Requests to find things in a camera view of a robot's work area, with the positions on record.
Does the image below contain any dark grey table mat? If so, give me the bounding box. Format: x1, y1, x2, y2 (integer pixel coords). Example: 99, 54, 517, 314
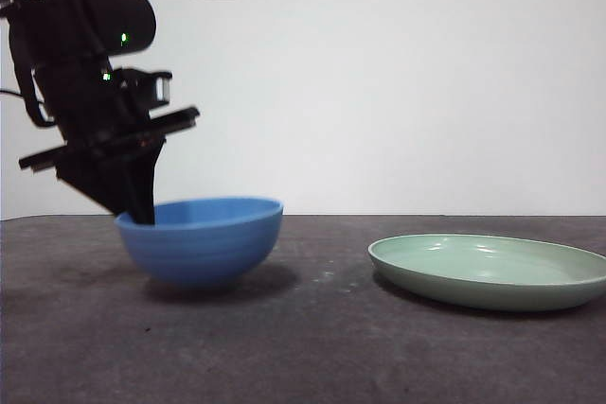
0, 214, 606, 404

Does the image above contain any black braided cable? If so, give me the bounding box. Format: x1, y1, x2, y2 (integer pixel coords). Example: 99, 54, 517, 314
0, 44, 56, 130

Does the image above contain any blue ribbed bowl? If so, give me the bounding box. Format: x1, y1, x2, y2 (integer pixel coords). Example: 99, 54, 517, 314
115, 195, 285, 290

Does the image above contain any pale green plate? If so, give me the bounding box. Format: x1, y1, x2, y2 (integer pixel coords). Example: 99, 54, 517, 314
367, 232, 606, 313

